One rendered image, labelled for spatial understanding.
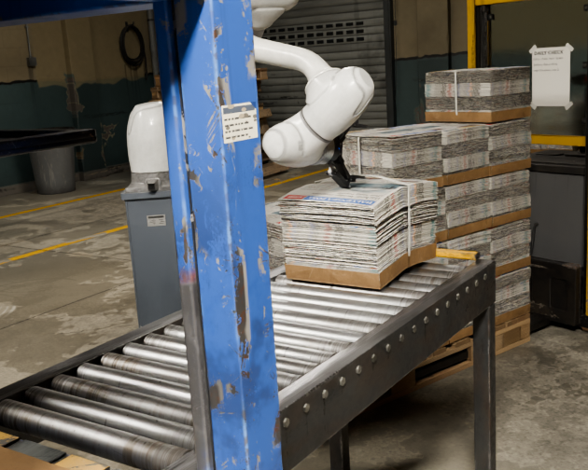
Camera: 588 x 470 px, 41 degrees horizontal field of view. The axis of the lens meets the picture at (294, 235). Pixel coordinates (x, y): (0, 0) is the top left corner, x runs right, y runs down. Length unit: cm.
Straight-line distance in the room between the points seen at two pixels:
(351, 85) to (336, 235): 43
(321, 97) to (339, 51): 883
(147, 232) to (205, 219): 171
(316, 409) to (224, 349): 58
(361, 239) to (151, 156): 85
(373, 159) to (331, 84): 138
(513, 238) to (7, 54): 756
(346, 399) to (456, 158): 195
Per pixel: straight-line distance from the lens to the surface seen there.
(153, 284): 264
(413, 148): 318
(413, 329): 181
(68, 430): 144
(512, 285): 381
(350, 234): 201
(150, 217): 258
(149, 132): 256
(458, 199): 342
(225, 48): 87
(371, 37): 1041
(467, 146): 343
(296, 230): 209
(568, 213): 420
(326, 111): 181
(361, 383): 162
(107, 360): 172
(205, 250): 90
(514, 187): 371
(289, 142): 182
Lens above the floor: 138
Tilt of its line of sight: 12 degrees down
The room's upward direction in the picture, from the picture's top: 4 degrees counter-clockwise
